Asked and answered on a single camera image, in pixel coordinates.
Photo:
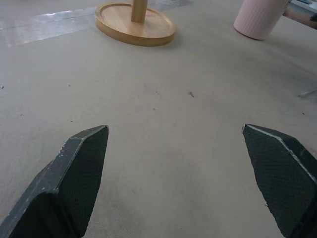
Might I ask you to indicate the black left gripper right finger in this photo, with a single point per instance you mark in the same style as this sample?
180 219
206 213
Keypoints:
282 178

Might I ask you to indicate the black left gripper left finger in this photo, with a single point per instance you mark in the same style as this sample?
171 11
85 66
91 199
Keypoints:
74 178

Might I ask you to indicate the pink ribbed cup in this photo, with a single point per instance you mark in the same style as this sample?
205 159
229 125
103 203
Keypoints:
257 19

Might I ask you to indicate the wooden round stand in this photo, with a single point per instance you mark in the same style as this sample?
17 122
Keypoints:
138 27

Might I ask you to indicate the clear tape strip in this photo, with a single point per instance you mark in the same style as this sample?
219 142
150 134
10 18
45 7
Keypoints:
37 27

